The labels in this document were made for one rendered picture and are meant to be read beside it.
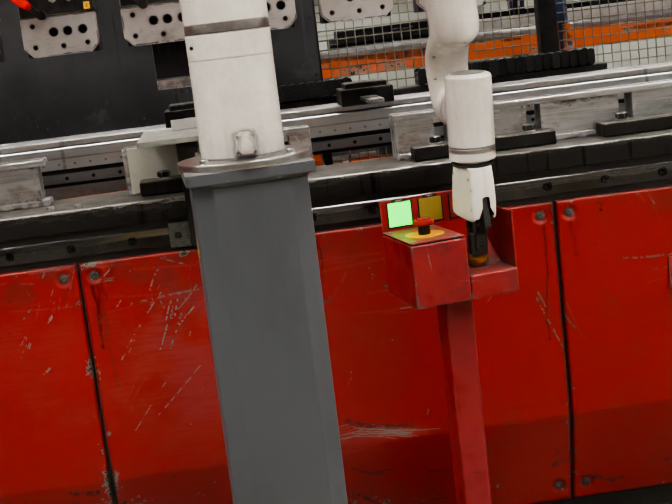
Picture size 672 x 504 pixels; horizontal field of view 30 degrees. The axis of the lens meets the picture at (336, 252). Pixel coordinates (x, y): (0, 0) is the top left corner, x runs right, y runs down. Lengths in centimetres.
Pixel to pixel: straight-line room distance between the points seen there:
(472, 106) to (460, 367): 49
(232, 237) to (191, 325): 84
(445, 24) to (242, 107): 57
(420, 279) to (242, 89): 64
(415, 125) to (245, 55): 96
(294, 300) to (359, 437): 92
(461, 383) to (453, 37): 64
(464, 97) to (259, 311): 66
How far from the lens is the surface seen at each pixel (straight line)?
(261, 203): 173
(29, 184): 265
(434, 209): 238
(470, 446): 240
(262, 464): 181
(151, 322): 256
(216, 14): 173
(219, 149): 175
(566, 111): 272
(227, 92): 173
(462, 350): 234
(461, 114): 223
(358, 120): 289
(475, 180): 224
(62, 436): 263
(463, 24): 220
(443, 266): 224
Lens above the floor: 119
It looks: 11 degrees down
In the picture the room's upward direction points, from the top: 7 degrees counter-clockwise
